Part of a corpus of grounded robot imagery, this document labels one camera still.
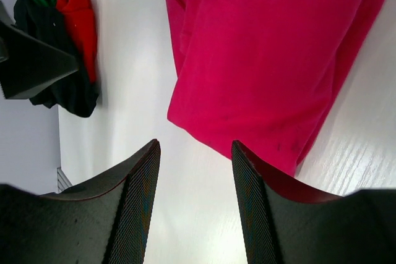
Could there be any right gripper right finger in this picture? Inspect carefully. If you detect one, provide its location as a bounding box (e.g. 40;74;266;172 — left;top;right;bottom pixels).
232;141;395;263

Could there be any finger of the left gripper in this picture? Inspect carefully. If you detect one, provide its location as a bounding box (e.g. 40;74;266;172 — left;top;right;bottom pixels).
1;4;78;100

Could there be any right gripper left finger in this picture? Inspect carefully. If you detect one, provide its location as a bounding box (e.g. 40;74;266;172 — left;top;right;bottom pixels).
1;140;161;264

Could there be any magenta t shirt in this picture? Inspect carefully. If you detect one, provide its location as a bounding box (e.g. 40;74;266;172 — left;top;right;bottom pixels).
165;0;385;176

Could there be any black folded t shirt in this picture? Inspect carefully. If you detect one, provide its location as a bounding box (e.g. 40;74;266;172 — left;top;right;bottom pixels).
14;0;98;118

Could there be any red folded t shirt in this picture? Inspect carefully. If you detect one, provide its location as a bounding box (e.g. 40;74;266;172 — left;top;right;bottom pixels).
56;0;97;82

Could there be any aluminium front rail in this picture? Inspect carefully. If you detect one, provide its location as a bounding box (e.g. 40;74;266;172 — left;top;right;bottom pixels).
56;167;73;193

